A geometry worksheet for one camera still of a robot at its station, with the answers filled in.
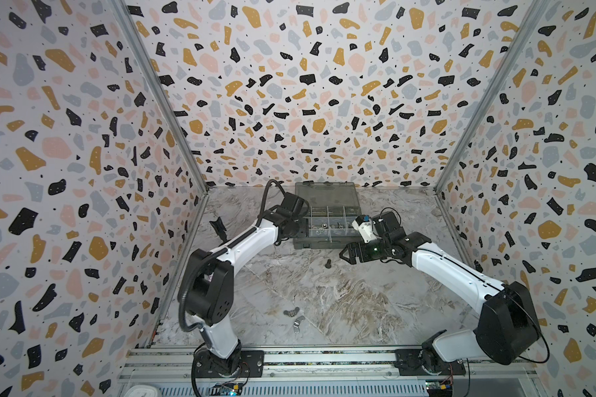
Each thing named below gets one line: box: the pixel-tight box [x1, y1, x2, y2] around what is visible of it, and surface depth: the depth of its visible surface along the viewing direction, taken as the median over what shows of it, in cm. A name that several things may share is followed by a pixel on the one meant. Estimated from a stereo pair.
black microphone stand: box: [208, 216, 228, 243], surface depth 83 cm
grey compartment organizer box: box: [293, 181, 362, 250], surface depth 127 cm
